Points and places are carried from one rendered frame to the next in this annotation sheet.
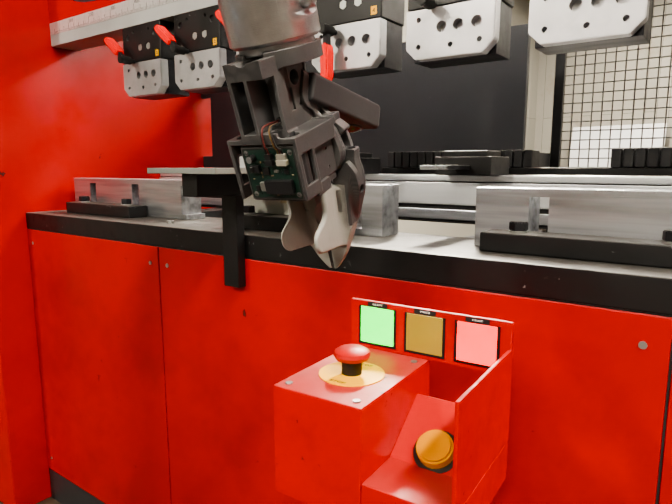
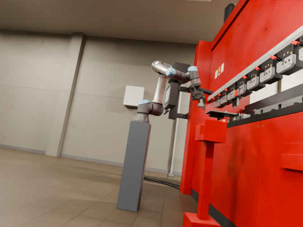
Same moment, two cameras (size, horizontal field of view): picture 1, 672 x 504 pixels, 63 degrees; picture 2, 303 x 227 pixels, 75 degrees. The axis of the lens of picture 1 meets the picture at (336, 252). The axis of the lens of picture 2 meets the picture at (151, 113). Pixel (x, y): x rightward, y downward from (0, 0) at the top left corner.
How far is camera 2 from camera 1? 1.28 m
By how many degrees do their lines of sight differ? 56
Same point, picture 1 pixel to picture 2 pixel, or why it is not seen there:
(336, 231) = (202, 104)
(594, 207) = (268, 109)
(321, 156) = (198, 95)
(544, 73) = not seen: outside the picture
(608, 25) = (268, 76)
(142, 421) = not seen: hidden behind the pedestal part
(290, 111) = (195, 90)
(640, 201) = (273, 106)
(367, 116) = (209, 92)
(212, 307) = not seen: hidden behind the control
